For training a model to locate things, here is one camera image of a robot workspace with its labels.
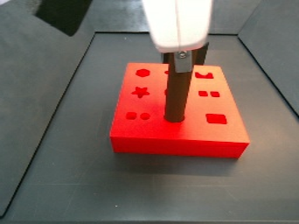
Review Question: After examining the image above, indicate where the brown oval peg rod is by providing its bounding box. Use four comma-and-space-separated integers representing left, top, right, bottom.
164, 52, 192, 123

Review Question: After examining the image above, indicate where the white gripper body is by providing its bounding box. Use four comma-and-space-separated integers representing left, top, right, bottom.
141, 0, 212, 53

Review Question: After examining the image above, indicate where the red shape-sorting block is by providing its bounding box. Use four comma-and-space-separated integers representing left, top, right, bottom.
109, 63, 249, 158

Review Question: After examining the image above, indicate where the black curved holder stand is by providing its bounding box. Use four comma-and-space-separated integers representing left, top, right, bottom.
161, 43, 209, 65

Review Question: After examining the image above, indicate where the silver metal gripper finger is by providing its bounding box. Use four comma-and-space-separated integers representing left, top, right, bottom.
173, 51, 192, 73

